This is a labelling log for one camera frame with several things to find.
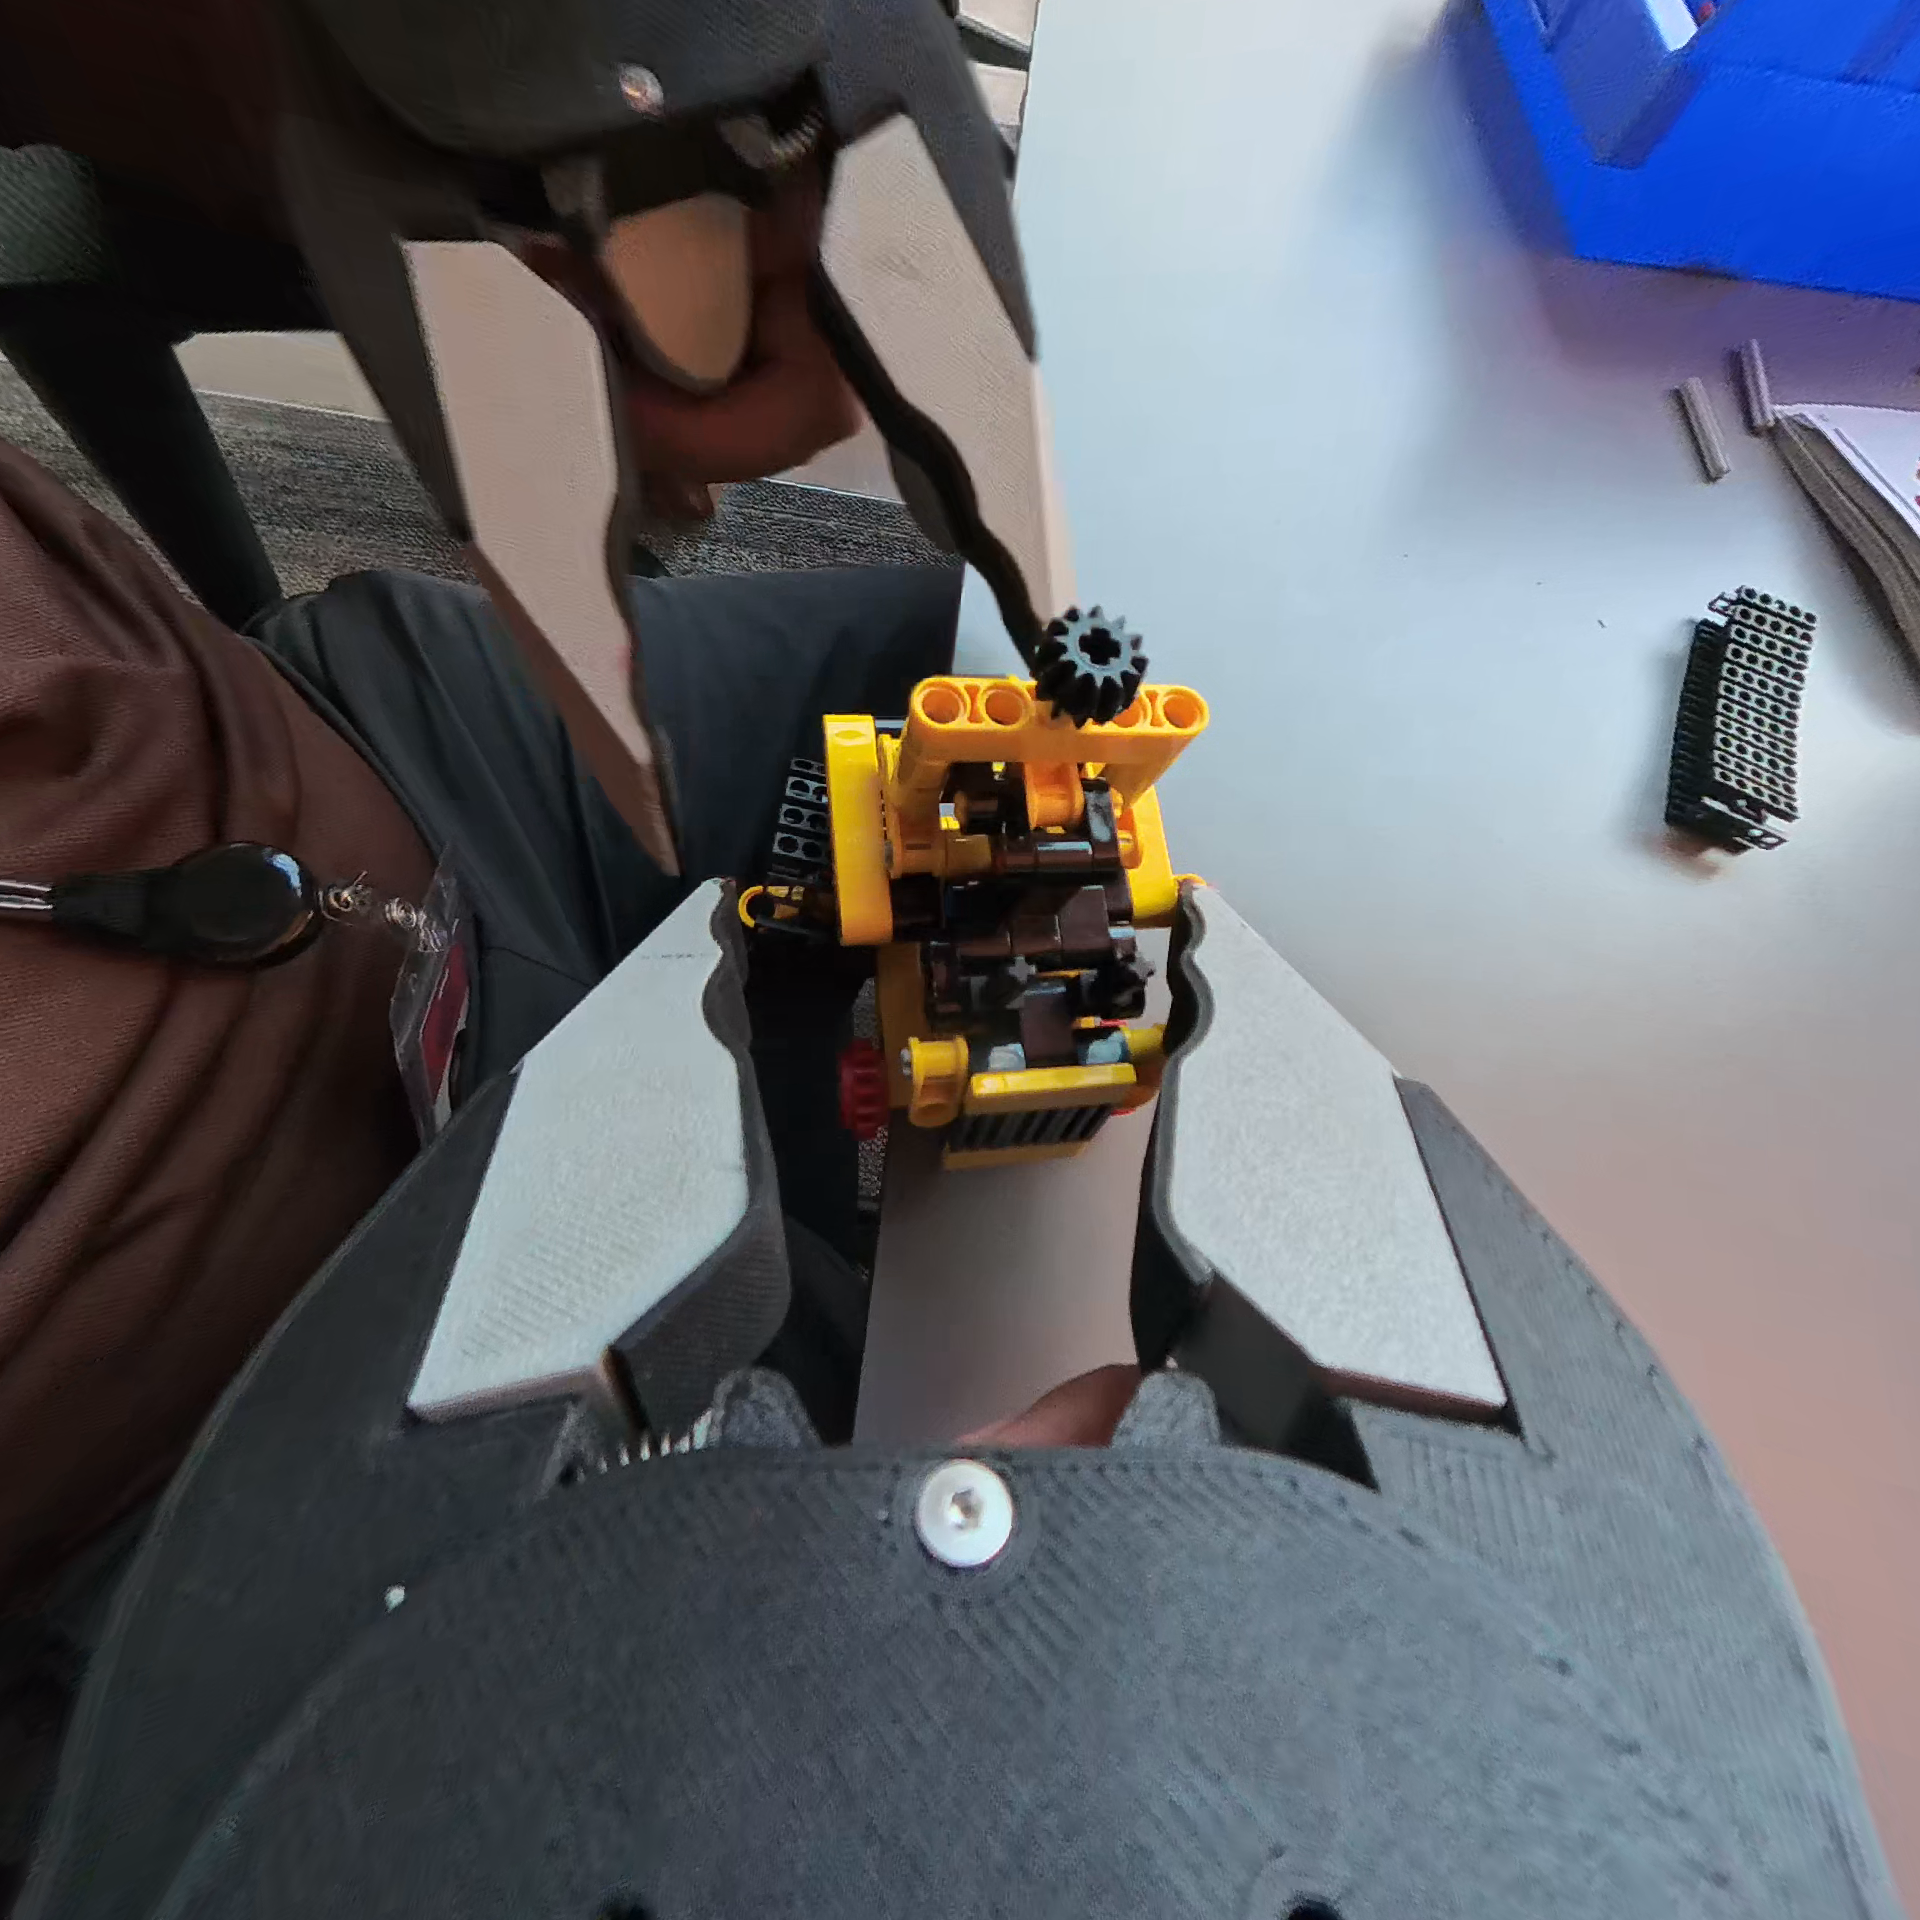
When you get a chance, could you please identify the person's brown shirt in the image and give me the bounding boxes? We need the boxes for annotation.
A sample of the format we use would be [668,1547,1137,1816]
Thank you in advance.
[0,434,489,1635]

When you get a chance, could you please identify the person's dark trousers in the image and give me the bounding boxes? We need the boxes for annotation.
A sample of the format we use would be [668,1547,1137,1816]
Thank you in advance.
[239,558,968,1104]

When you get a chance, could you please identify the lego instruction booklet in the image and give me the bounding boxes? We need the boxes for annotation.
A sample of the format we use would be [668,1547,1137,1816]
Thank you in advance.
[1769,399,1920,676]

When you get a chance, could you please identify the person's left hand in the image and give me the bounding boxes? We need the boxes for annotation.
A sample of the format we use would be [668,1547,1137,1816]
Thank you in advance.
[597,194,870,523]

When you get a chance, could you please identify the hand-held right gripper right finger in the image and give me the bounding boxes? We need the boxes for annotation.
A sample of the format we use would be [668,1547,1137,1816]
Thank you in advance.
[1128,880,1517,1489]

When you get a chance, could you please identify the blue storage bin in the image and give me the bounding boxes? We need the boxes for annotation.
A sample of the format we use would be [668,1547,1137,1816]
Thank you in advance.
[1445,0,1920,304]

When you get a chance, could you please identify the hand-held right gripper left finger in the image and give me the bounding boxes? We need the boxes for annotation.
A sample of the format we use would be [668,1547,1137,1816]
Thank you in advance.
[404,880,793,1439]

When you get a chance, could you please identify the black chair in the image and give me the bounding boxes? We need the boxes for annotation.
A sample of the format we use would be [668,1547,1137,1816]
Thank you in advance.
[0,140,324,634]

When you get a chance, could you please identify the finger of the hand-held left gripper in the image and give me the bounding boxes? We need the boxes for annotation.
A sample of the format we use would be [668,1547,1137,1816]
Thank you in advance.
[403,232,683,880]
[808,112,1077,670]

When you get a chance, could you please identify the black badge reel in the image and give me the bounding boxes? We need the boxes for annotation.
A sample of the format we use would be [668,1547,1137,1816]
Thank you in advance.
[0,842,452,971]

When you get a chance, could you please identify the black lego gear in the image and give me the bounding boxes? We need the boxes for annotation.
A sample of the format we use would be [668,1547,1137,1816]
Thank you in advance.
[1030,606,1153,732]

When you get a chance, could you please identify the black lego tread piece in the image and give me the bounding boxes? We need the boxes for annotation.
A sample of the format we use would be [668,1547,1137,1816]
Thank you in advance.
[1661,586,1824,855]

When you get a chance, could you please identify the clear badge holder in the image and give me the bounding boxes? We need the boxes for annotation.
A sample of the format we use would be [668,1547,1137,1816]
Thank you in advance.
[389,855,487,1148]

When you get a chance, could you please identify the yellow black lego vehicle model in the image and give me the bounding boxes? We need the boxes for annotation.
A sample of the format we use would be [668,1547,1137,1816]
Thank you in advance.
[736,676,1215,1175]

